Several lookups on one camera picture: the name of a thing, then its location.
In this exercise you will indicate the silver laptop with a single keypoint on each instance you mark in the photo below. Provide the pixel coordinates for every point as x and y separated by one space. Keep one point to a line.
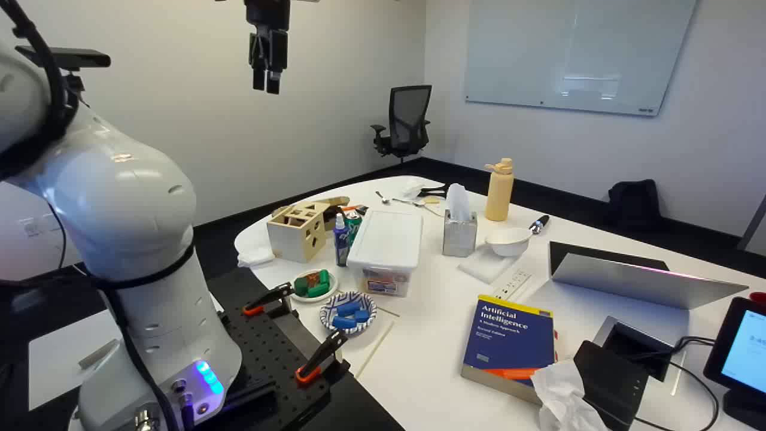
589 288

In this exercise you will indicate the white tissue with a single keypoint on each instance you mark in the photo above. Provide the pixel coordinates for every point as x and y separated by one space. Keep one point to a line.
561 394

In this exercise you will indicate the black backpack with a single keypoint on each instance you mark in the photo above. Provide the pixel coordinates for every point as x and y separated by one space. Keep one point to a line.
633 206

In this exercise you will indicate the white bowl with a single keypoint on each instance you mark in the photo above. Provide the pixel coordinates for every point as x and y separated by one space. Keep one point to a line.
509 242

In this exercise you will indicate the black orange clamp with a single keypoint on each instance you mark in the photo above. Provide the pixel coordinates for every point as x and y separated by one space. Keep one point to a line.
324 359
258 305

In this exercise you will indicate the wall whiteboard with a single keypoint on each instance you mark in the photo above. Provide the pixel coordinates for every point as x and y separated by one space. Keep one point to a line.
586 55

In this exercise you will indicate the white plate green item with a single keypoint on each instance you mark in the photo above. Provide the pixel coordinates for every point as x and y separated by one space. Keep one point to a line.
313 285

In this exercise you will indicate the blue patterned plate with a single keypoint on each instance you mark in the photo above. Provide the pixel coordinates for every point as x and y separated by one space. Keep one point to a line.
347 312

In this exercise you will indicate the grey tissue box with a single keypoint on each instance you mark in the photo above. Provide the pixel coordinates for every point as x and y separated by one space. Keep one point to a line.
461 223

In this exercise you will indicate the black camera on stand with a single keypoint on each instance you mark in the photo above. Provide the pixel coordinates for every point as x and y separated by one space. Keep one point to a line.
73 61

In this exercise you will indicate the blue textbook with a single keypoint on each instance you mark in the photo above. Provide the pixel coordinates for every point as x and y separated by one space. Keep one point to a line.
505 346

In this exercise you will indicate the wooden shape sorter box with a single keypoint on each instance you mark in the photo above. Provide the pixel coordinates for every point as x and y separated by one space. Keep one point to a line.
298 231

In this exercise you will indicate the black power adapter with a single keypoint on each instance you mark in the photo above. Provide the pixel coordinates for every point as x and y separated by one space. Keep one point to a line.
615 371

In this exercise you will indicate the clear plastic storage box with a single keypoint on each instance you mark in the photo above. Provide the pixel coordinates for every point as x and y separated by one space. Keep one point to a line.
387 253

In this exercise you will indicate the black office chair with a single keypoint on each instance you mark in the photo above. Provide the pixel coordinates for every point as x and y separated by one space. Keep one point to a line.
406 132

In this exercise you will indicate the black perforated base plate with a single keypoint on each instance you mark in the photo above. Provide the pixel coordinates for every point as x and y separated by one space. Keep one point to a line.
267 396

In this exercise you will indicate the blue spray bottle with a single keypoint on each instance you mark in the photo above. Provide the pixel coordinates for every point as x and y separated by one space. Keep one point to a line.
341 241

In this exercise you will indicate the white cloth on table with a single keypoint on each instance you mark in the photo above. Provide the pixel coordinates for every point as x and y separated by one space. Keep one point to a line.
255 248

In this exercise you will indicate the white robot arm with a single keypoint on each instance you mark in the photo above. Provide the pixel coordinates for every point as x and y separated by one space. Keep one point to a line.
129 213

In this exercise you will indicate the black tablet screen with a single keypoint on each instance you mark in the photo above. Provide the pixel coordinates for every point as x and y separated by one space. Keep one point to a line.
738 363

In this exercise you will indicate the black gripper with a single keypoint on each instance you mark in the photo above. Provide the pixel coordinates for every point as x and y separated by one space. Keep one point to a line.
270 24

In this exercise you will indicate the tan water bottle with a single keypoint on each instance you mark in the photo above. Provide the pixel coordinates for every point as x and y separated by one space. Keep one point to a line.
498 190

